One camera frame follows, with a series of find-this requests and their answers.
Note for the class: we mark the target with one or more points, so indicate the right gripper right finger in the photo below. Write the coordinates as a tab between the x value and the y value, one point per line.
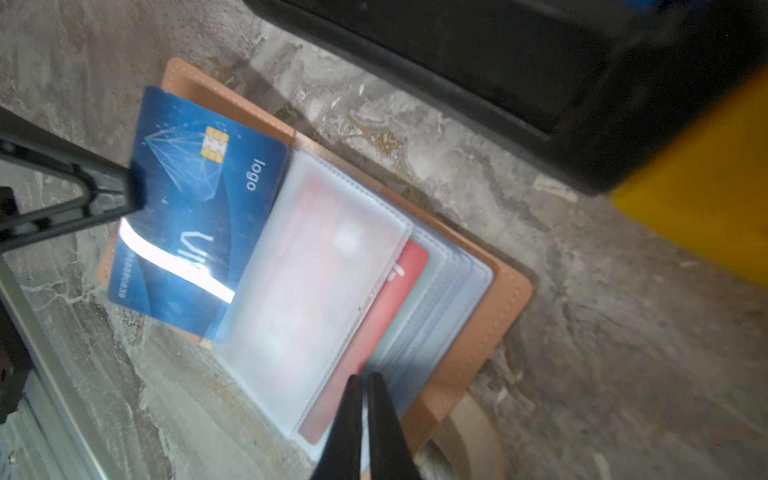
390	457

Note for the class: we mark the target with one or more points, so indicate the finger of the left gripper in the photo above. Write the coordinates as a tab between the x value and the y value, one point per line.
52	187

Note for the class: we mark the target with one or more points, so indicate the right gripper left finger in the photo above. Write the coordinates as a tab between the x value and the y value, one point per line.
341	456

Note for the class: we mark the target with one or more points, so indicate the blue VIP credit card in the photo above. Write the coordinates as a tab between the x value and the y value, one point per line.
208	184

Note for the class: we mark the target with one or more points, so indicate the tan leather card holder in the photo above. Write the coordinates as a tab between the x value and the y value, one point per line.
331	239

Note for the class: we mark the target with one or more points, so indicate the red VIP credit card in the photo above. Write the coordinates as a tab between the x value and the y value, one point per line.
401	280

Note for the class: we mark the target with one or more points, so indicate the yellow plastic bin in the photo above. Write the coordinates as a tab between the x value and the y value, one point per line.
707	191

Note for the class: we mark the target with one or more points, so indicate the black plastic bin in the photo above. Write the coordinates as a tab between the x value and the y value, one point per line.
588	91

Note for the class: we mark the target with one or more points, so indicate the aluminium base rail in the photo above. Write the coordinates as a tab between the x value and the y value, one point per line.
51	435

